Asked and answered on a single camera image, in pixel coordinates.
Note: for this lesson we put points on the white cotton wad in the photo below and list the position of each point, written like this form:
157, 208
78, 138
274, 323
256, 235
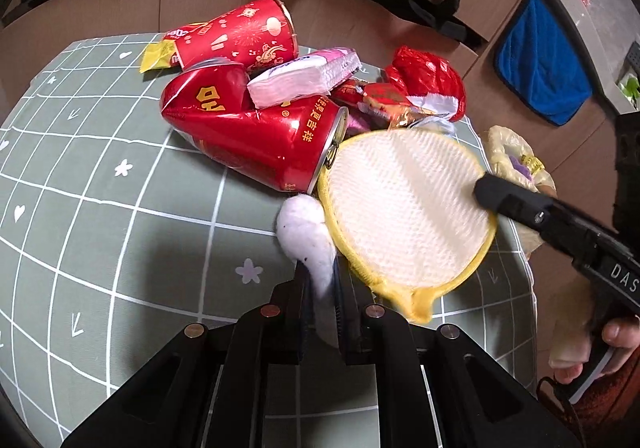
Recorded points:
305, 233

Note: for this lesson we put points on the green plastic bag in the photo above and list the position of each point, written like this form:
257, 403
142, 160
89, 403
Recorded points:
631, 89

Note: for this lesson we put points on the yellow snack wrapper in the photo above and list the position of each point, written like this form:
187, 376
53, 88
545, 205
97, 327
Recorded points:
157, 56

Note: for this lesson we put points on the crushed red drink can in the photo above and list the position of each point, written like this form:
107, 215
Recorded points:
260, 138

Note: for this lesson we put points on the person's right hand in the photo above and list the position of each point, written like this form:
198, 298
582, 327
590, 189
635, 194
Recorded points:
625, 343

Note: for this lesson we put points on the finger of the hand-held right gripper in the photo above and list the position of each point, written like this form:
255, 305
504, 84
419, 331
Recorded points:
505, 198

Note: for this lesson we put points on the red paper cup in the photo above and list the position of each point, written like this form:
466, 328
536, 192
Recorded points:
240, 33

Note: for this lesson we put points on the crumpled red plastic bag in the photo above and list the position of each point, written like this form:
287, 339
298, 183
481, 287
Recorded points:
425, 73

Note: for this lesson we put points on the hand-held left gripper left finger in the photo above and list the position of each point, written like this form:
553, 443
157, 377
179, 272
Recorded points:
300, 295

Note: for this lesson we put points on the yellowish plastic trash bag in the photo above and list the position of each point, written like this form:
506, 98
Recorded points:
505, 143

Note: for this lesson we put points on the yellow-rimmed white mesh pad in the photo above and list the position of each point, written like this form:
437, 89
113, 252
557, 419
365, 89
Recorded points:
400, 208

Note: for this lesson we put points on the green checked tablecloth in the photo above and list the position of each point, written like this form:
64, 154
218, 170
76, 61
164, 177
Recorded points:
100, 228

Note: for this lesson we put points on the pink white tissue pack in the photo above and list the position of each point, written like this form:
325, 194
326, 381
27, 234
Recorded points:
295, 78

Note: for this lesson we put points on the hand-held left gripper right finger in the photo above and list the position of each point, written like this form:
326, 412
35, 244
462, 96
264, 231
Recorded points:
340, 298

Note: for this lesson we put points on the blue towel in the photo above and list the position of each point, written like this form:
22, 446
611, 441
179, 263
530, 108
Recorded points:
540, 63

